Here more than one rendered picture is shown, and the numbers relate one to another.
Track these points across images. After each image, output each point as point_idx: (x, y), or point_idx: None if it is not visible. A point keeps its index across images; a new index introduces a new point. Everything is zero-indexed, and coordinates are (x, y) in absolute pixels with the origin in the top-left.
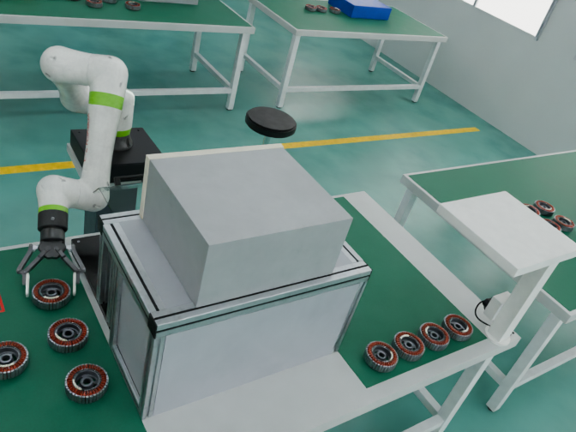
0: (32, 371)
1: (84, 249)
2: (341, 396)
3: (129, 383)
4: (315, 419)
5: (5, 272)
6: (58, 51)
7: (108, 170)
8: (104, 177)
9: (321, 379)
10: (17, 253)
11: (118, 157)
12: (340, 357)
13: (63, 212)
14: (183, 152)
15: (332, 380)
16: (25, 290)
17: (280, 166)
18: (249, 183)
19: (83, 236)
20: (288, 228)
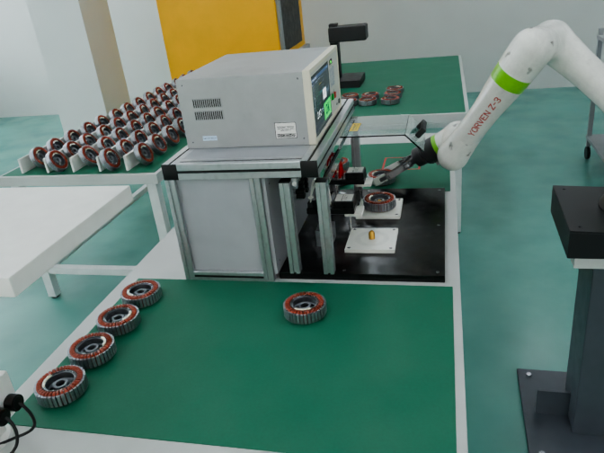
0: (324, 173)
1: (425, 190)
2: (155, 262)
3: None
4: (162, 244)
5: (422, 172)
6: (543, 22)
7: (458, 133)
8: (451, 136)
9: (179, 260)
10: (442, 175)
11: (579, 201)
12: (179, 278)
13: (430, 141)
14: (330, 49)
15: (171, 264)
16: (397, 175)
17: (273, 68)
18: (265, 61)
19: (453, 199)
20: (204, 66)
